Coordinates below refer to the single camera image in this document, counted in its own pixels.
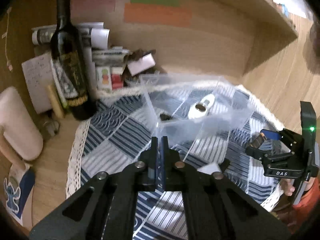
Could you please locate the blue white patterned cloth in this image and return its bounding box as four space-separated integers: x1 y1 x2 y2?
66 85 283 239

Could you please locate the cream cylindrical tube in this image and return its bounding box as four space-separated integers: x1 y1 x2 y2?
46 83 65 119

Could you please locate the wooden shelf board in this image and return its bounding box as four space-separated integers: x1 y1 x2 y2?
150 0 299 77

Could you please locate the small white pink box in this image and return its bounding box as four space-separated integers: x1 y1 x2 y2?
127 54 156 76

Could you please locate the dark wine bottle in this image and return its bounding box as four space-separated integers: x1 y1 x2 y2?
50 0 97 120

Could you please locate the orange sticky note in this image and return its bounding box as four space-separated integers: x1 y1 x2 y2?
124 3 192 28

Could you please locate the blue cartoon sticker card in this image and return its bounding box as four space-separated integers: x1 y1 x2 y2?
3 164 35 230

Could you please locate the clear plastic storage box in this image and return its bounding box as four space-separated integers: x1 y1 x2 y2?
139 74 254 145

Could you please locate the blue cardboard box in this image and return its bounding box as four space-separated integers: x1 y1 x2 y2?
280 4 289 17

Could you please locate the black car key fob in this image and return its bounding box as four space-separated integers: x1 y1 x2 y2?
159 113 172 121

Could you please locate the white handwritten note paper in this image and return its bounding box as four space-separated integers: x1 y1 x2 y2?
22 53 53 114

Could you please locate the pink sticky note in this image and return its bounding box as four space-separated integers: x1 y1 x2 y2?
71 0 116 17

